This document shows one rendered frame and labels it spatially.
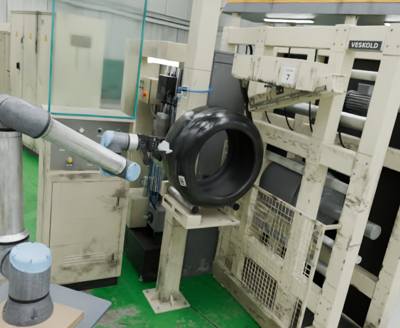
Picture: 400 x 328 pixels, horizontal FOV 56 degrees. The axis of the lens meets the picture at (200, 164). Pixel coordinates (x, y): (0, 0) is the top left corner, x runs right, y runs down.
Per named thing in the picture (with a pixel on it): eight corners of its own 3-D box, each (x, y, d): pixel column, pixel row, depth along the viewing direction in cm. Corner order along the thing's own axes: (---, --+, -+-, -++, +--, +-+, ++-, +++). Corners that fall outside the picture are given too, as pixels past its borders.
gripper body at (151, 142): (161, 138, 196) (140, 135, 190) (158, 154, 198) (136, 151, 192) (156, 135, 203) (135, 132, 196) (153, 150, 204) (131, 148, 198)
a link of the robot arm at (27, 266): (19, 305, 141) (21, 261, 138) (-1, 286, 151) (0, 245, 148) (57, 291, 153) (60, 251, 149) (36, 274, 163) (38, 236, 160)
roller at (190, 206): (167, 192, 241) (167, 185, 240) (173, 191, 244) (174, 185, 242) (191, 214, 212) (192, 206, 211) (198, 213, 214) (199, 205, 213)
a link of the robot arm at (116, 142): (98, 148, 190) (101, 127, 189) (122, 150, 197) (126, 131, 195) (103, 151, 182) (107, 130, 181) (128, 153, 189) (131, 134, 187)
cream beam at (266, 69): (229, 77, 239) (233, 53, 235) (261, 81, 251) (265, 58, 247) (294, 89, 188) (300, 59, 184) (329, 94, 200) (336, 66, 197)
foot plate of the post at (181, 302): (142, 291, 283) (142, 287, 282) (174, 286, 296) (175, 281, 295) (155, 314, 260) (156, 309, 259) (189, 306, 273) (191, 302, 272)
